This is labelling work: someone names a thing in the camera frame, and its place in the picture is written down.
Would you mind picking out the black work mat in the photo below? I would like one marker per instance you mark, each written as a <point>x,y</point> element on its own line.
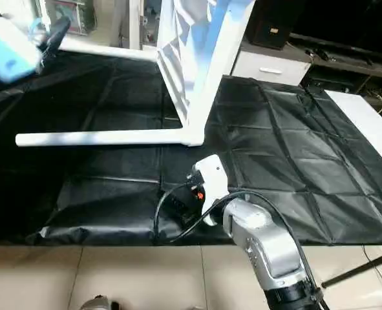
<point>294,161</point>

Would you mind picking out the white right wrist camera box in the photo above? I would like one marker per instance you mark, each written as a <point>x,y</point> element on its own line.
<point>210,173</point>

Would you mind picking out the light blue stand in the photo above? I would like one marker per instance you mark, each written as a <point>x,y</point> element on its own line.
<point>42,26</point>

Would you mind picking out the white glass door cabinet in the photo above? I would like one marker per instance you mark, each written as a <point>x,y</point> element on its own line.
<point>136,22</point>

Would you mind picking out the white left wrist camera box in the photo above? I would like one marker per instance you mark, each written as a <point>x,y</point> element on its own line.
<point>10,51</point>

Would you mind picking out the white flat board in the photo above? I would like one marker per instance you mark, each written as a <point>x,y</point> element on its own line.
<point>365,123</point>

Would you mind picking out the white drawer unit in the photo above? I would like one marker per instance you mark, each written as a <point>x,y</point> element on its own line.
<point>268,68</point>

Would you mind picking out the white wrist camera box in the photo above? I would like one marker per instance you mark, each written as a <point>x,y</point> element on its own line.
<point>210,173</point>
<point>10,51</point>

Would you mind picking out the black tripod leg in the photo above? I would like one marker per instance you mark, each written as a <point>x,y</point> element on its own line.
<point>359,270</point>

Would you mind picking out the dark low sideboard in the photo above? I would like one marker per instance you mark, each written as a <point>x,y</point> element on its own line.
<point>333,26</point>

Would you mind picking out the white plastic table top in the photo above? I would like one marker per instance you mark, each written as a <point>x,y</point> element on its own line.
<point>207,51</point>

